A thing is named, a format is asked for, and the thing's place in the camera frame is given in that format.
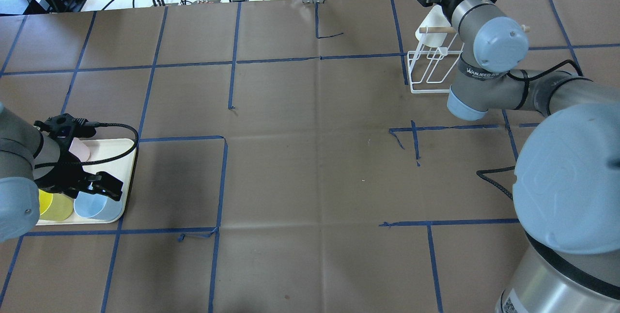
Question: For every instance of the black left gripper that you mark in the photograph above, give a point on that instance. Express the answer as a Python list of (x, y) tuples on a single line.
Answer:
[(62, 176)]

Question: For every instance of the light blue cup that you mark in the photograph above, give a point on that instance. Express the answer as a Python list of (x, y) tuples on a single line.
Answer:
[(97, 207)]

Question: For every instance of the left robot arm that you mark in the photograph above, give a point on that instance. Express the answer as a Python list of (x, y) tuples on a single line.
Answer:
[(19, 204)]

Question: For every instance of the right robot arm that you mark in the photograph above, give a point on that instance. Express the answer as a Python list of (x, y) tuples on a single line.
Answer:
[(566, 193)]

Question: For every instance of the pink cup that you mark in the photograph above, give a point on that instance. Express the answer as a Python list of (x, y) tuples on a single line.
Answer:
[(80, 150)]

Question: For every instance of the yellow cup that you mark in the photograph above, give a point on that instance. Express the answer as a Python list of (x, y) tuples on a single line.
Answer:
[(54, 207)]

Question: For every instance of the white wire cup rack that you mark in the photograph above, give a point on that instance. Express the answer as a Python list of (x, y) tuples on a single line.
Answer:
[(429, 68)]

